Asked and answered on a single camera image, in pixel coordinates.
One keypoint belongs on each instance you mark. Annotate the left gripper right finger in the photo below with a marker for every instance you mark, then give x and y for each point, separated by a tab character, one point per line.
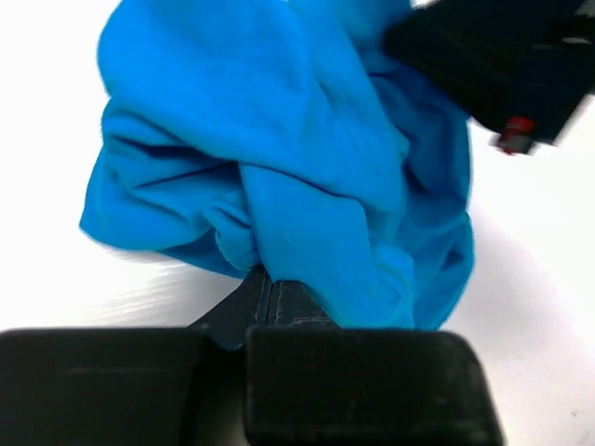
309	382

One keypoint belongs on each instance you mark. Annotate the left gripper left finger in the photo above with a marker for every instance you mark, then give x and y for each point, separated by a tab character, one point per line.
123	386

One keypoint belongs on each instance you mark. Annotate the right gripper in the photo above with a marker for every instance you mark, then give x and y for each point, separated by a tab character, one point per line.
519	68

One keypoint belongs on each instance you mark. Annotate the blue t-shirt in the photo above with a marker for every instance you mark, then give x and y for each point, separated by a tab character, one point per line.
277	133

